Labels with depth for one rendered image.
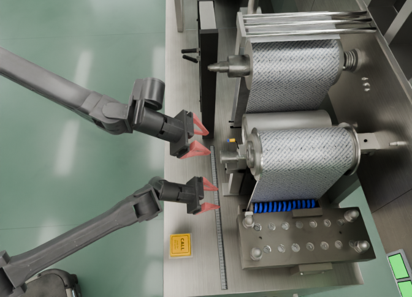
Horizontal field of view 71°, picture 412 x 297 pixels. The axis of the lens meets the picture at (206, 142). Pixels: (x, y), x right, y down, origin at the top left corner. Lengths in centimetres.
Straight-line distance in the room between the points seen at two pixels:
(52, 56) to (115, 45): 60
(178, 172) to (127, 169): 111
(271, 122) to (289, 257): 41
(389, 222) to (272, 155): 35
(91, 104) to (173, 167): 59
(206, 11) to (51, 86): 46
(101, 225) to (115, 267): 124
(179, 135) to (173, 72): 83
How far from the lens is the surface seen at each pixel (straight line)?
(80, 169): 235
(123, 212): 82
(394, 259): 91
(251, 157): 77
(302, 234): 100
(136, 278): 201
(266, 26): 84
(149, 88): 67
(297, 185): 90
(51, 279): 191
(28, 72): 77
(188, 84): 142
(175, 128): 67
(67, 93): 71
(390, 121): 86
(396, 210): 87
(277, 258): 96
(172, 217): 110
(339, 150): 82
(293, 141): 78
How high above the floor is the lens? 195
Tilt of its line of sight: 59 degrees down
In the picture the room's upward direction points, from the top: straight up
